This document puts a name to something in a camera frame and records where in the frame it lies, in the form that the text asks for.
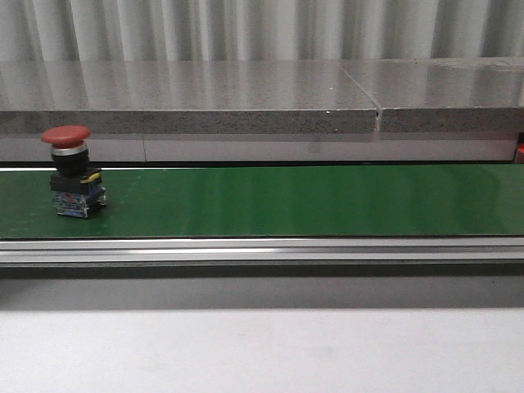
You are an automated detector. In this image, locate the white corrugated curtain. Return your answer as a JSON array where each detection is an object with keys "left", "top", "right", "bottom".
[{"left": 1, "top": 1, "right": 523, "bottom": 61}]

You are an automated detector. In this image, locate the grey stone counter slab right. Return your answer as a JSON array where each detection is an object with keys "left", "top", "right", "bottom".
[{"left": 341, "top": 58, "right": 523, "bottom": 137}]

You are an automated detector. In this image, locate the grey stone counter slab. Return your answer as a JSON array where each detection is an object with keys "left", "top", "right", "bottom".
[
  {"left": 341, "top": 58, "right": 523, "bottom": 137},
  {"left": 1, "top": 61, "right": 377, "bottom": 134}
]

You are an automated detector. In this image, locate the white cabinet front panel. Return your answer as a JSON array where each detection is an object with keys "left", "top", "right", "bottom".
[{"left": 0, "top": 133, "right": 516, "bottom": 164}]

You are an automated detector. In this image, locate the red object at right edge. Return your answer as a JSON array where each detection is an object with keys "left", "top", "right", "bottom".
[{"left": 514, "top": 133, "right": 524, "bottom": 164}]

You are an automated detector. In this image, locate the aluminium conveyor side rail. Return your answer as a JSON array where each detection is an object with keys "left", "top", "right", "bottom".
[{"left": 1, "top": 237, "right": 523, "bottom": 267}]

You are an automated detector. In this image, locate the green conveyor belt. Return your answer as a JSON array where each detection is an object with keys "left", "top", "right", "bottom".
[{"left": 1, "top": 164, "right": 523, "bottom": 239}]

